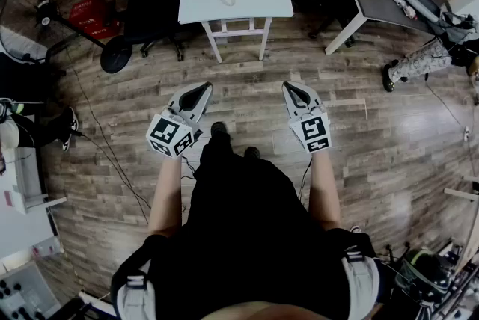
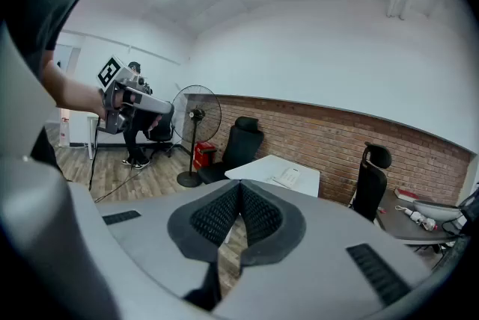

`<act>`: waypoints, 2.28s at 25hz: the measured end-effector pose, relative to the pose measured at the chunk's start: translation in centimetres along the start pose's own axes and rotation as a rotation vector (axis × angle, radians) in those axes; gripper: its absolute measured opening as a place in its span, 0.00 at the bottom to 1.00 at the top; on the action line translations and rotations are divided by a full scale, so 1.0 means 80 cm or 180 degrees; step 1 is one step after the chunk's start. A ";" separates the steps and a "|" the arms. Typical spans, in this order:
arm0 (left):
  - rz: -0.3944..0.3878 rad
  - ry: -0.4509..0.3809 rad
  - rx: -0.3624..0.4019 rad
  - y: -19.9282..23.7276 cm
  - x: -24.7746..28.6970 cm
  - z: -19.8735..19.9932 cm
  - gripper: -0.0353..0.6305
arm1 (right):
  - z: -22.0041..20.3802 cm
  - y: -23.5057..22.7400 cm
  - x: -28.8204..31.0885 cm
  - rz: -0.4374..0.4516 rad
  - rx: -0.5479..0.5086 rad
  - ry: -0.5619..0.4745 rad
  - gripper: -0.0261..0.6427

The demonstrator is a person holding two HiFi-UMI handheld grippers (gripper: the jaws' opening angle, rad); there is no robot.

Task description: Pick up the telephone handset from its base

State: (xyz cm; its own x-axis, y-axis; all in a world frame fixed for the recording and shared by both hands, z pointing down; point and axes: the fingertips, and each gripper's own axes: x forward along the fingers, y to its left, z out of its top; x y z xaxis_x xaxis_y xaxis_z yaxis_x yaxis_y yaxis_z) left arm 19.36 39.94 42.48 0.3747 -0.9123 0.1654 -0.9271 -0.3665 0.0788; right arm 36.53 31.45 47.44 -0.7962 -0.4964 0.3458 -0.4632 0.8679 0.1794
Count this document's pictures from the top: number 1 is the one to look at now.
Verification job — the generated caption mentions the grey box with black knobs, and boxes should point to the grey box with black knobs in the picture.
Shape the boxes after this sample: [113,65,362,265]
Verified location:
[0,261,61,320]

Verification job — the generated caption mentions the person's left forearm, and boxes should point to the person's left forearm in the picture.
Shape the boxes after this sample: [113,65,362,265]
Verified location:
[147,155,183,238]

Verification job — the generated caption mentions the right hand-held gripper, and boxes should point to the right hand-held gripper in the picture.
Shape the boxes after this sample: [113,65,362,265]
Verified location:
[281,81,333,155]

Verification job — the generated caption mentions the person's grey shoulder strap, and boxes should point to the person's grey shoulder strap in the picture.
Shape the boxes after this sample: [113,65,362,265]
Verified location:
[115,269,157,320]
[341,247,382,320]

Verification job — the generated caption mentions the black floor fan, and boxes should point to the black floor fan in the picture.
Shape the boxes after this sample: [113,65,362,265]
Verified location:
[0,0,134,75]

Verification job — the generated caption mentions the white side cabinet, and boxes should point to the white side cabinet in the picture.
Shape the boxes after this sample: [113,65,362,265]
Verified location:
[0,145,69,217]

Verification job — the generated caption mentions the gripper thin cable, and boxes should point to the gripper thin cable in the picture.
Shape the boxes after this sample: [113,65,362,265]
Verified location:
[181,156,198,182]
[296,156,314,200]

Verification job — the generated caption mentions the person's left grey shoulder strap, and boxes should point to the person's left grey shoulder strap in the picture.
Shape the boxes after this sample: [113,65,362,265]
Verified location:
[115,269,157,320]

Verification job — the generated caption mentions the person's right forearm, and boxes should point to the person's right forearm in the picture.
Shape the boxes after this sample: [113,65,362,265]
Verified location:
[306,149,343,232]

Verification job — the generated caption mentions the person's black clothing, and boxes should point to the person's black clothing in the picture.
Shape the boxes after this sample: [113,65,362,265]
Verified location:
[110,131,379,320]

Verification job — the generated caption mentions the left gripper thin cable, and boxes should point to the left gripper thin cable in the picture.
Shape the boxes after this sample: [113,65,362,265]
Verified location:
[181,156,198,182]

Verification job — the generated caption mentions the right gripper thin cable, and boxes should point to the right gripper thin cable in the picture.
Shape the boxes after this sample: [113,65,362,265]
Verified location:
[296,156,314,200]

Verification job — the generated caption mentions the thin black floor cable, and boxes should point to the thin black floor cable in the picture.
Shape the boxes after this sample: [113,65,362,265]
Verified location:
[66,60,151,224]

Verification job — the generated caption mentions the red plastic crate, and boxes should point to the red plastic crate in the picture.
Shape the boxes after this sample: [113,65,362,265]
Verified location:
[68,0,123,41]

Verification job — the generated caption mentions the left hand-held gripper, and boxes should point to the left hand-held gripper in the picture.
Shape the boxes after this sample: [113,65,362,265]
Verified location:
[145,81,214,159]

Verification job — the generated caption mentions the person's right grey shoulder strap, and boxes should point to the person's right grey shoulder strap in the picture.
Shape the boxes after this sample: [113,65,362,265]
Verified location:
[341,247,382,320]

